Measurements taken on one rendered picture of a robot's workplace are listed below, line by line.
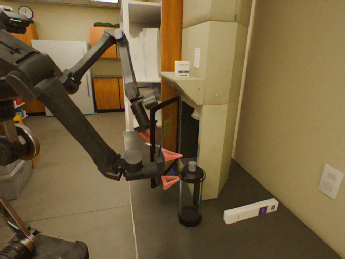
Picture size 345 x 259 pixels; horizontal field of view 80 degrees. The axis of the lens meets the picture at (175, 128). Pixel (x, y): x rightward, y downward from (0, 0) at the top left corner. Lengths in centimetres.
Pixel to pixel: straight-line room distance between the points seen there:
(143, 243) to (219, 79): 68
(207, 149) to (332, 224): 55
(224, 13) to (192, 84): 26
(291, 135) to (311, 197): 27
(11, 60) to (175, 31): 77
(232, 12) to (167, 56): 42
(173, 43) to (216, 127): 51
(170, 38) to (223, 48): 39
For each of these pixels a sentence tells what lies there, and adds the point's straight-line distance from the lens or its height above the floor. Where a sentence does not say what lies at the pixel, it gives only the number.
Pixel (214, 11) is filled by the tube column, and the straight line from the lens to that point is 82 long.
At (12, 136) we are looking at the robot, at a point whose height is 120.
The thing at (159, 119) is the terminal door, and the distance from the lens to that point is 92.
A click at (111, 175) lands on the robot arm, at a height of 121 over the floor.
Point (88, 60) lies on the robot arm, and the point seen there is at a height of 155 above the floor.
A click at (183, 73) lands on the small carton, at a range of 87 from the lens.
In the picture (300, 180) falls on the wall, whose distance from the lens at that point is 109.
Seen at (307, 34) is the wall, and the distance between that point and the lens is 105.
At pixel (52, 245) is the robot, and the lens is 196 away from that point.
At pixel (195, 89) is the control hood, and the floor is 147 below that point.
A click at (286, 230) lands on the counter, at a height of 94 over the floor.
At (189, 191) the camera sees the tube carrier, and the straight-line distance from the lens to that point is 81.
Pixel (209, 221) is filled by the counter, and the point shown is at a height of 94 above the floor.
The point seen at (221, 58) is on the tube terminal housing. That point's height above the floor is 159.
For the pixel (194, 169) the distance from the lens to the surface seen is 80.
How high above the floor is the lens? 160
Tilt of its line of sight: 20 degrees down
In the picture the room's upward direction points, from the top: 2 degrees clockwise
